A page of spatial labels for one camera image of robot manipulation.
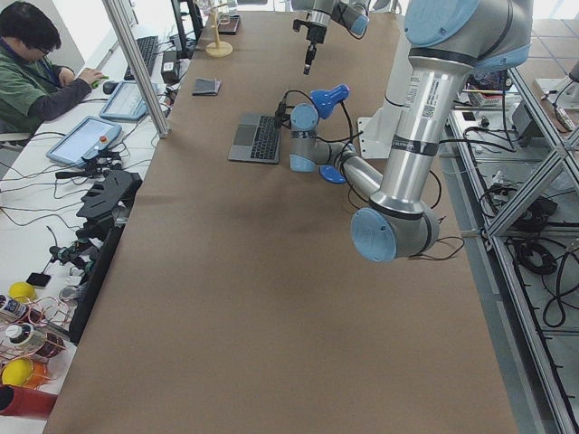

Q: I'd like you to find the grey laptop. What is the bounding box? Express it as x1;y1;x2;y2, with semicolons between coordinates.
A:
228;113;280;165

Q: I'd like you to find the blue desk lamp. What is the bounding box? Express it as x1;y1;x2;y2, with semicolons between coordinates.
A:
310;84;355;184

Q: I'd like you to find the folded grey cloth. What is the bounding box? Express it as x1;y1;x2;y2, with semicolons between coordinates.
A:
192;78;222;96

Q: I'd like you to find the dark tray with red interior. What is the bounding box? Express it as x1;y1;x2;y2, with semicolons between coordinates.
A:
218;15;241;35

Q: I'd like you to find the wooden stand with round base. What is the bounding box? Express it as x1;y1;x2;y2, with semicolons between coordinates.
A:
205;1;233;58

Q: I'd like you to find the black box with label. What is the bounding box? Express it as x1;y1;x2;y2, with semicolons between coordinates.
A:
161;50;180;84

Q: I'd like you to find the black keyboard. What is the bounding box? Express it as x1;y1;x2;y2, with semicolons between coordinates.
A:
123;36;158;80

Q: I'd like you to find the far blue teach pendant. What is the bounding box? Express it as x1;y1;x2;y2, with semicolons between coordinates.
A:
100;80;147;122

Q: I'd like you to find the blue teach pendant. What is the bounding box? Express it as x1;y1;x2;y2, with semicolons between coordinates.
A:
100;80;147;122
45;116;122;167

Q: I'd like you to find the black computer mouse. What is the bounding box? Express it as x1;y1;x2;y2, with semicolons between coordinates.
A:
102;80;119;95

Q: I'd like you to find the black stepped rack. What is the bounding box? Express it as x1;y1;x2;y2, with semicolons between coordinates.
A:
67;169;144;344

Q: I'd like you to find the green tool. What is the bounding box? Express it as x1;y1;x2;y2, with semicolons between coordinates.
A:
91;75;109;89

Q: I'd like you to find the near blue teach pendant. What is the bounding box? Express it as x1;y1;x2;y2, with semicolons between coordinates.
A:
45;116;122;167

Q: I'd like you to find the seated person in green vest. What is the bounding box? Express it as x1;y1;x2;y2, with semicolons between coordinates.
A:
1;1;104;133

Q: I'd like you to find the yellow ball near phone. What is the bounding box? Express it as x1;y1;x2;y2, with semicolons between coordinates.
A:
8;281;37;302

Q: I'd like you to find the yellow ball in orange holder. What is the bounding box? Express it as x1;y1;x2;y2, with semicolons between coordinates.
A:
1;358;33;387

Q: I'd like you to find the red cylinder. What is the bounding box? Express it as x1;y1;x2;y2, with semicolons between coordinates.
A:
1;385;58;420

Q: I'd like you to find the aluminium frame post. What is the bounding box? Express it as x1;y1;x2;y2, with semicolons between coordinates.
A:
102;0;169;139

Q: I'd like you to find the black lamp power cable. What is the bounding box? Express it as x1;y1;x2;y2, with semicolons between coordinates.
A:
346;171;466;262

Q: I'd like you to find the aluminium side frame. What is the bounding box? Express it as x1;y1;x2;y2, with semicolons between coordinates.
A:
442;59;578;433

